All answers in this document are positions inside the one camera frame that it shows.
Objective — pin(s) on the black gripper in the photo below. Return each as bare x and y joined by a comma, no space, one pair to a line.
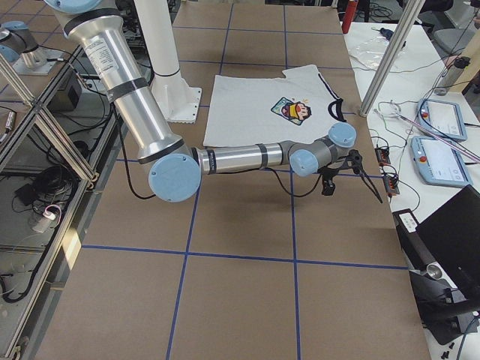
354,157

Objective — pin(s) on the grey cartoon print t-shirt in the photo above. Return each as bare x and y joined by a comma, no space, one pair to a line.
299,107

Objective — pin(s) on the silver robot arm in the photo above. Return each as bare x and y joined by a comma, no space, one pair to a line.
175,170

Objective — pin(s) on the near blue teach pendant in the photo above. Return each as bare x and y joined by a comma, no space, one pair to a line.
438,163

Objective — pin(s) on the blue teach pendant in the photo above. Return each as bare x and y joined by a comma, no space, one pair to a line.
442,117
438,163

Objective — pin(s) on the far blue teach pendant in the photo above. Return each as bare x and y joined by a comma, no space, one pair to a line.
442,117

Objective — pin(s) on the clear plastic sheet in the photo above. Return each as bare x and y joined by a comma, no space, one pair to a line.
370,53

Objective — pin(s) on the grey water bottle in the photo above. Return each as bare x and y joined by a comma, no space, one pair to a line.
454,71

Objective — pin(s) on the red cylinder bottle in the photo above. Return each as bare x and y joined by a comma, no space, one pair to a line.
349,15

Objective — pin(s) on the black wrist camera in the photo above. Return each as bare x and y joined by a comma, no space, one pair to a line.
328,186

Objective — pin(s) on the aluminium frame post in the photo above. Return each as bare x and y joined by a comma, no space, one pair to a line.
406,21

